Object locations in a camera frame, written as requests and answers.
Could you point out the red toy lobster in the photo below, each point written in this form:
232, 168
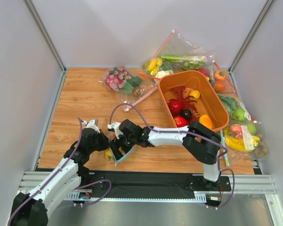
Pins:
186, 99

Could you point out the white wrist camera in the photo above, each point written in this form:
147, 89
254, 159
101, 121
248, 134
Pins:
93, 124
115, 127

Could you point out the dark toy plum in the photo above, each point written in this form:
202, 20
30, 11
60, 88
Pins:
186, 113

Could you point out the orange plastic bin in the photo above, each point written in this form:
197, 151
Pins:
208, 103

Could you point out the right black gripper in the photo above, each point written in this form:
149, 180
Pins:
119, 146

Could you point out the aluminium frame rail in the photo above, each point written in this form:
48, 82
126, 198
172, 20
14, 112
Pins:
241, 184

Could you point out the banana cauliflower zip bag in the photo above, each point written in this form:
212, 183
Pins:
156, 68

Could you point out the green vegetable zip bag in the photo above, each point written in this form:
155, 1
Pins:
185, 54

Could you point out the yellow orange toy mango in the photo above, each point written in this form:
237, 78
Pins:
206, 121

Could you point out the red toy apple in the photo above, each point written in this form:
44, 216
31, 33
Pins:
180, 121

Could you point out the orange pumpkin zip bag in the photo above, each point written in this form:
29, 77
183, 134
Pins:
218, 78

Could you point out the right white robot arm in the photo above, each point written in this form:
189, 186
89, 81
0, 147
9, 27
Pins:
202, 143

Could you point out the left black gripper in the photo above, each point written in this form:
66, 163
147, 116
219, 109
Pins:
103, 141

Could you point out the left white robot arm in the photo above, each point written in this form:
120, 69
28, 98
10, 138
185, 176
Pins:
36, 207

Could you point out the clear blue zip bag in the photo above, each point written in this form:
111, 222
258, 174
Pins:
124, 151

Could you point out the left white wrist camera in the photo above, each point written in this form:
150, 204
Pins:
93, 124

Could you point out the potato banana zip bag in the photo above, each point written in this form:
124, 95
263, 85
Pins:
243, 141

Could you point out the right aluminium post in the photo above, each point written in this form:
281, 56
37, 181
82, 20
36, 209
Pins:
251, 34

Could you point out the green apple zip bag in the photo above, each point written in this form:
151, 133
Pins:
236, 109

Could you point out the dragon fruit zip bag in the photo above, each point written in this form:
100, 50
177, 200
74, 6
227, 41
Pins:
128, 87

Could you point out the yellow toy pepper in bin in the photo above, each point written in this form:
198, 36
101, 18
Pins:
194, 95

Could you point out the yellow toy bell pepper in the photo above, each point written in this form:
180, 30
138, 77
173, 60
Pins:
108, 155

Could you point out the red toy tomato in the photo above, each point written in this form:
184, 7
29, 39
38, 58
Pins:
175, 106

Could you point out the black base mat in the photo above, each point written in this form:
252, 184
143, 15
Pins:
157, 185

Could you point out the left aluminium post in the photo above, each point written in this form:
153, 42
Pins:
41, 27

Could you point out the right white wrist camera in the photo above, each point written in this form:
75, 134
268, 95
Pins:
115, 127

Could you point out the aluminium post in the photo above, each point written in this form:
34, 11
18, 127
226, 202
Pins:
41, 27
251, 34

